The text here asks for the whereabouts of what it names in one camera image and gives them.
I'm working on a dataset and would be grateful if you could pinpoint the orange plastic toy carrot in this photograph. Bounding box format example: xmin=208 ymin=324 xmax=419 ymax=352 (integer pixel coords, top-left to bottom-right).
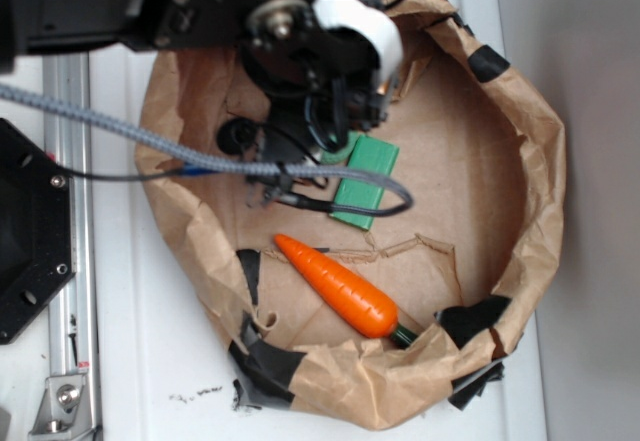
xmin=274 ymin=234 xmax=417 ymax=348

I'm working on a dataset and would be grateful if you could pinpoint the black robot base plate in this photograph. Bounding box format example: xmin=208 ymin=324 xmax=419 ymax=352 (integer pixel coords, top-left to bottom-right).
xmin=1 ymin=119 xmax=74 ymax=345

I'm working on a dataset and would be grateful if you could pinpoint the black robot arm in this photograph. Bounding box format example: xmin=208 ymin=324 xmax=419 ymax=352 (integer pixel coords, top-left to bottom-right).
xmin=1 ymin=0 xmax=403 ymax=151

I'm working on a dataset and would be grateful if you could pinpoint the green rectangular block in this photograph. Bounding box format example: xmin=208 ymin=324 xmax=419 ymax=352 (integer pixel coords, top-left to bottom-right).
xmin=331 ymin=136 xmax=399 ymax=231

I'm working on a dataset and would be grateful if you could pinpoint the brown paper bag bin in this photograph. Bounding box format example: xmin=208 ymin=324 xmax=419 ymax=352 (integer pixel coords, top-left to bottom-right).
xmin=145 ymin=0 xmax=566 ymax=430

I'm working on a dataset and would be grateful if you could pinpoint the grey braided cable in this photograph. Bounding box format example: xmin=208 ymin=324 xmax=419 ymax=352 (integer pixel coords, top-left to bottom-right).
xmin=0 ymin=83 xmax=415 ymax=220

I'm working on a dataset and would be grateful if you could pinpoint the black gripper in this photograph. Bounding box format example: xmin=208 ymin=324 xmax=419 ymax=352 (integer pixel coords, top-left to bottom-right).
xmin=217 ymin=0 xmax=399 ymax=209

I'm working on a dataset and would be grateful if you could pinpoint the aluminium extrusion rail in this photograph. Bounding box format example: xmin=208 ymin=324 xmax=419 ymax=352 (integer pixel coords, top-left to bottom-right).
xmin=41 ymin=53 xmax=104 ymax=441

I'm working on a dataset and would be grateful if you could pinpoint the white tray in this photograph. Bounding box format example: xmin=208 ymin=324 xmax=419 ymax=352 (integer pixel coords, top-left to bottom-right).
xmin=89 ymin=0 xmax=547 ymax=440

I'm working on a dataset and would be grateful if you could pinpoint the green dimpled foam ball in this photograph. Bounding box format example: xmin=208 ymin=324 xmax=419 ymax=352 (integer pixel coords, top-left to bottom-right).
xmin=320 ymin=131 xmax=361 ymax=165

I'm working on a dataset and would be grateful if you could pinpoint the white curved cover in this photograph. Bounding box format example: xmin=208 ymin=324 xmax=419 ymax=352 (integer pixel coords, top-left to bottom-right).
xmin=312 ymin=0 xmax=404 ymax=88

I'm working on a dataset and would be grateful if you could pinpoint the metal corner bracket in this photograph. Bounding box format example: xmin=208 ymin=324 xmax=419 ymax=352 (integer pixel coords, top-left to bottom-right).
xmin=28 ymin=374 xmax=96 ymax=440

